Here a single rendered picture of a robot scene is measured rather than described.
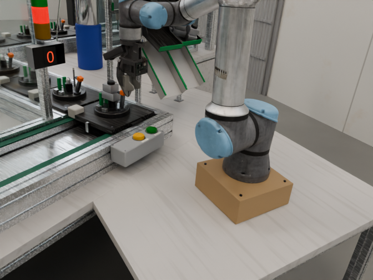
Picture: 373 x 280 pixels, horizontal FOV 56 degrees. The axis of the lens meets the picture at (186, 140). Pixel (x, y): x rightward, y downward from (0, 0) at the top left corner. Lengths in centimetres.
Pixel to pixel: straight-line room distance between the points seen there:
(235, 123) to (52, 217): 57
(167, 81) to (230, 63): 74
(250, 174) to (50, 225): 59
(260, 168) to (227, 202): 14
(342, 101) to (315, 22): 90
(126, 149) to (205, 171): 27
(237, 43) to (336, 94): 326
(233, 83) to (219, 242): 43
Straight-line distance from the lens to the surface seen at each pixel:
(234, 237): 101
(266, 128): 101
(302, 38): 431
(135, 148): 118
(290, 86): 446
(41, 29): 127
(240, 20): 85
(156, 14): 112
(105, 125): 130
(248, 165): 106
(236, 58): 86
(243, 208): 102
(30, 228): 105
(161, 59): 162
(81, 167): 114
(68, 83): 157
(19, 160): 124
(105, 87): 138
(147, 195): 112
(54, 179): 109
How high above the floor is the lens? 153
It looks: 28 degrees down
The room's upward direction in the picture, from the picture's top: 5 degrees clockwise
